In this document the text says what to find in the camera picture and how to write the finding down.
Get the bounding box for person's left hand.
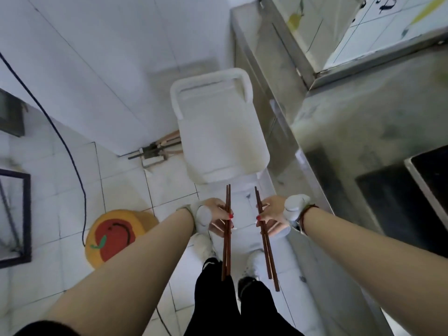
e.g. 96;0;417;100
199;198;235;239

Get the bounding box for person's right hand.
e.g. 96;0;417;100
255;195;292;238

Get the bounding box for brown wooden chopstick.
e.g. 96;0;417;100
255;191;273;280
221;185;230;282
254;186;280;293

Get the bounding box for person's left forearm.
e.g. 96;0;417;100
42;207;195;336

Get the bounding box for person's right forearm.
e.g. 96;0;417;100
303;206;448;336

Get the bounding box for white wrist tracker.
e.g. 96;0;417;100
177;200;213;236
283;194;312;223

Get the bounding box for white shoe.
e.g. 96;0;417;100
241;249;265;281
192;234;220;267

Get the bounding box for white plastic chair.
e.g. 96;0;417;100
170;68;271;186

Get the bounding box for black trousers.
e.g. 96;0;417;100
183;257;305;336

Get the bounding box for orange round stool cushion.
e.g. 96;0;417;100
84;209;159;270

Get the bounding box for stainless steel counter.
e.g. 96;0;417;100
230;0;448;336

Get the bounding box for black induction cooktop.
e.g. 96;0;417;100
356;145;448;258

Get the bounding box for black shirt sleeve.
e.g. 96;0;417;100
13;320;82;336

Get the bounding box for red cord bracelet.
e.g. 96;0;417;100
298;203;320;235

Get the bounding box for wooden handled floor tool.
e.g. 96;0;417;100
127;131;183;168

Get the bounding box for black cable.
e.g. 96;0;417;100
0;51;88;248

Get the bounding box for black metal frame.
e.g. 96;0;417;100
0;168;32;269

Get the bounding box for dark wall box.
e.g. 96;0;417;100
0;89;26;138

